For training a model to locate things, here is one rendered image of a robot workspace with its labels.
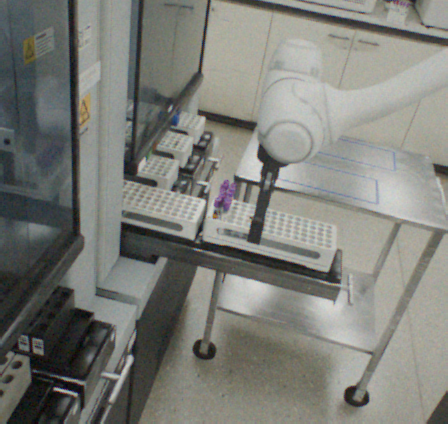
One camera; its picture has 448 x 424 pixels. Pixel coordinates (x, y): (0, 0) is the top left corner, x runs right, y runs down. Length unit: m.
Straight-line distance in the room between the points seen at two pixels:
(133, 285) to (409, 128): 2.70
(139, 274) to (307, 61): 0.60
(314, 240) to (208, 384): 0.93
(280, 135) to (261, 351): 1.37
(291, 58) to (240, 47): 2.47
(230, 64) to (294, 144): 2.68
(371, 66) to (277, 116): 2.62
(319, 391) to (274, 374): 0.17
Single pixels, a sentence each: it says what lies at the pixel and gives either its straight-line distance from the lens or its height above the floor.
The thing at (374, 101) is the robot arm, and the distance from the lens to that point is 0.86.
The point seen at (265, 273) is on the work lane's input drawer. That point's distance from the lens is 1.17.
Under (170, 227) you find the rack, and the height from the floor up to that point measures 0.81.
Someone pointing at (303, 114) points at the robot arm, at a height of 1.24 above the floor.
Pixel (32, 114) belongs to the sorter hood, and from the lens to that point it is 0.65.
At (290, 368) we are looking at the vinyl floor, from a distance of 2.04.
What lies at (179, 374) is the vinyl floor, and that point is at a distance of 1.93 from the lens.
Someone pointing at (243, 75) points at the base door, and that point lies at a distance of 3.46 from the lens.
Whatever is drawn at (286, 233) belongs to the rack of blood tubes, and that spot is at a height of 0.88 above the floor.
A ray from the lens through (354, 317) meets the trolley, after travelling 1.91.
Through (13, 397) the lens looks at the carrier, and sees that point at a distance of 0.86.
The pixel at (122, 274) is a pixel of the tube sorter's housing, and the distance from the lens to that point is 1.19.
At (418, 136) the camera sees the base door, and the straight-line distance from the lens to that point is 3.60.
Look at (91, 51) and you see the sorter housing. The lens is 0.81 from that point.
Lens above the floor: 1.54
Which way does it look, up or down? 34 degrees down
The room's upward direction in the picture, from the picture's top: 11 degrees clockwise
